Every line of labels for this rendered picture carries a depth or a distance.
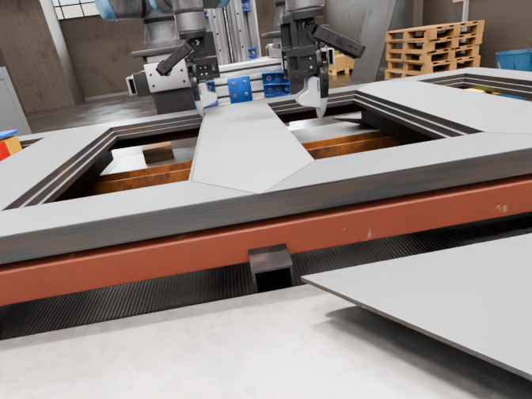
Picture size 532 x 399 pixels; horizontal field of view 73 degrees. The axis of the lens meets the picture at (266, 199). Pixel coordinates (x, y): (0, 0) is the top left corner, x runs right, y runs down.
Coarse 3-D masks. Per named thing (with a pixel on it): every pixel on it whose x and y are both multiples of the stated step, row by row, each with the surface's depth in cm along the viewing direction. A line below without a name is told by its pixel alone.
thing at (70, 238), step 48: (336, 96) 106; (528, 96) 85; (96, 144) 89; (48, 192) 62; (288, 192) 45; (336, 192) 45; (384, 192) 46; (0, 240) 42; (48, 240) 43; (96, 240) 44
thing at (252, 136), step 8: (272, 128) 74; (280, 128) 73; (224, 136) 73; (232, 136) 73; (240, 136) 72; (248, 136) 71; (256, 136) 70; (264, 136) 69; (272, 136) 68; (280, 136) 68; (200, 144) 70; (208, 144) 69; (216, 144) 68; (224, 144) 68; (232, 144) 67
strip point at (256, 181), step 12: (264, 168) 52; (276, 168) 52; (288, 168) 51; (300, 168) 50; (192, 180) 51; (204, 180) 51; (216, 180) 50; (228, 180) 49; (240, 180) 49; (252, 180) 48; (264, 180) 48; (276, 180) 47
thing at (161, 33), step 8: (168, 16) 129; (144, 24) 131; (152, 24) 128; (160, 24) 128; (168, 24) 129; (152, 32) 129; (160, 32) 128; (168, 32) 129; (176, 32) 132; (144, 40) 133; (152, 40) 130; (160, 40) 129; (168, 40) 129; (176, 40) 131; (184, 40) 136; (152, 48) 130
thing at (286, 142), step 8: (288, 136) 67; (240, 144) 66; (248, 144) 65; (256, 144) 65; (264, 144) 64; (272, 144) 63; (280, 144) 63; (288, 144) 62; (296, 144) 61; (200, 152) 65; (208, 152) 64; (216, 152) 63; (224, 152) 63; (232, 152) 62; (240, 152) 61; (248, 152) 61; (256, 152) 60; (200, 160) 60; (208, 160) 60
